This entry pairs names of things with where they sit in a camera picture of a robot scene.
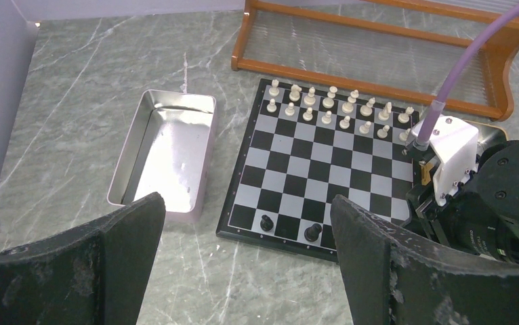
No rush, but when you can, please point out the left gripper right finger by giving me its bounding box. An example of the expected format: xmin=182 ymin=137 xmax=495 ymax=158
xmin=330 ymin=195 xmax=519 ymax=324

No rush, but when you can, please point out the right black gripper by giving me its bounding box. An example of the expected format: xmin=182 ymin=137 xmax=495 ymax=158
xmin=405 ymin=143 xmax=449 ymax=246

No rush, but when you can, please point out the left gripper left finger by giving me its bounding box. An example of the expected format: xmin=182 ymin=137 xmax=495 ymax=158
xmin=0 ymin=193 xmax=166 ymax=324

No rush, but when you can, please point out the black piece corner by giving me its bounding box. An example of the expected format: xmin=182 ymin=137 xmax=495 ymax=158
xmin=259 ymin=215 xmax=274 ymax=232

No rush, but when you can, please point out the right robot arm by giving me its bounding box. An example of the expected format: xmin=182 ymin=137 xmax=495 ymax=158
xmin=403 ymin=140 xmax=519 ymax=264

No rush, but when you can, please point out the white pawn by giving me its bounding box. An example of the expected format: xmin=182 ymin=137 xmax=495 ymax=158
xmin=359 ymin=121 xmax=372 ymax=134
xmin=398 ymin=129 xmax=411 ymax=142
xmin=376 ymin=125 xmax=390 ymax=139

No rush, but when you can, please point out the white corner rook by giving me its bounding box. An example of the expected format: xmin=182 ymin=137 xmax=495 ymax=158
xmin=398 ymin=106 xmax=415 ymax=124

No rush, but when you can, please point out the white knight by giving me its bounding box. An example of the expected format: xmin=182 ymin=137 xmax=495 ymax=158
xmin=378 ymin=102 xmax=392 ymax=121

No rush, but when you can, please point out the black and white chessboard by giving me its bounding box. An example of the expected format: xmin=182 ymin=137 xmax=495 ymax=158
xmin=216 ymin=79 xmax=419 ymax=261

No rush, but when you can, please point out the silver tin box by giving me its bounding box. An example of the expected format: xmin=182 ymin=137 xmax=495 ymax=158
xmin=106 ymin=89 xmax=218 ymax=223

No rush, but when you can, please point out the orange wooden shelf rack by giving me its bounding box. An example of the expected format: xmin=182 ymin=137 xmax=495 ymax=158
xmin=231 ymin=1 xmax=519 ymax=121

